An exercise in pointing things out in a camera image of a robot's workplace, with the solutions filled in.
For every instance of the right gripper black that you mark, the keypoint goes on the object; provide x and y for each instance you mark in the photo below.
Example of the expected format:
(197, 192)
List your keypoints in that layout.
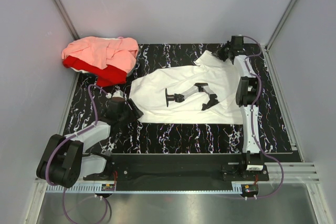
(218, 53)

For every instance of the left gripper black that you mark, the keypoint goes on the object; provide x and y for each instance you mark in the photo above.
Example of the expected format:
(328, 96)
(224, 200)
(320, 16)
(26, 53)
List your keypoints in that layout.
(135, 113)

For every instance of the white t-shirt robot print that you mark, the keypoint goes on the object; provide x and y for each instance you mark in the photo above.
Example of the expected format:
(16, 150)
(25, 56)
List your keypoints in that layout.
(204, 93)

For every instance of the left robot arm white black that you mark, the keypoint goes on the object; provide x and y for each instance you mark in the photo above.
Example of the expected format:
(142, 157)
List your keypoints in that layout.
(64, 160)

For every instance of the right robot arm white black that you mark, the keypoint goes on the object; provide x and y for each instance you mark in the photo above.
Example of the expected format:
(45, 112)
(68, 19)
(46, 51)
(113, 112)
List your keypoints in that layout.
(249, 108)

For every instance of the red t-shirt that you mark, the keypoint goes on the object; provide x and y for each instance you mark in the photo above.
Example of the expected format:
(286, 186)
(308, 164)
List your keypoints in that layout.
(105, 77)

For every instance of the black marble pattern mat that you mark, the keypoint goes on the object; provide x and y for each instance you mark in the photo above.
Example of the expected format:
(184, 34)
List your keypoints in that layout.
(144, 138)

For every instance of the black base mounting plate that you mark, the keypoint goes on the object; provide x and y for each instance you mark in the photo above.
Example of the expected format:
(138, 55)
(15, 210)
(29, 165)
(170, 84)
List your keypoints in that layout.
(132, 166)

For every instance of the pink t-shirt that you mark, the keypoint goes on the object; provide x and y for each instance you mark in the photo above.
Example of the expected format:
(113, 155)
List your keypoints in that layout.
(103, 52)

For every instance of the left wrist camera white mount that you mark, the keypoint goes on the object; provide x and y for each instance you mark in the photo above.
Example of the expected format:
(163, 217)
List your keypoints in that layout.
(116, 94)

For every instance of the left vertical aluminium post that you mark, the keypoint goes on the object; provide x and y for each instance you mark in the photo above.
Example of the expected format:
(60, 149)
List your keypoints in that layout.
(66, 18)

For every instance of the vertical aluminium post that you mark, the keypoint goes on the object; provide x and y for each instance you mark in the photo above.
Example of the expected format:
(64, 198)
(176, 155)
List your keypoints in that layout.
(66, 18)
(288, 10)

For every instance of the white slotted cable duct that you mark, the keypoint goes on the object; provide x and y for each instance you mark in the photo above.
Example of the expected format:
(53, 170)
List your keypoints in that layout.
(151, 188)

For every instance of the right vertical aluminium post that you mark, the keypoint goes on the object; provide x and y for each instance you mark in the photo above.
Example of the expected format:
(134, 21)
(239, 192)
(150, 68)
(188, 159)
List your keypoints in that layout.
(288, 10)

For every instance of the aluminium extrusion rail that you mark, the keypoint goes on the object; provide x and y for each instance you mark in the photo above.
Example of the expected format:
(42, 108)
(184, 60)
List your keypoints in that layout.
(285, 171)

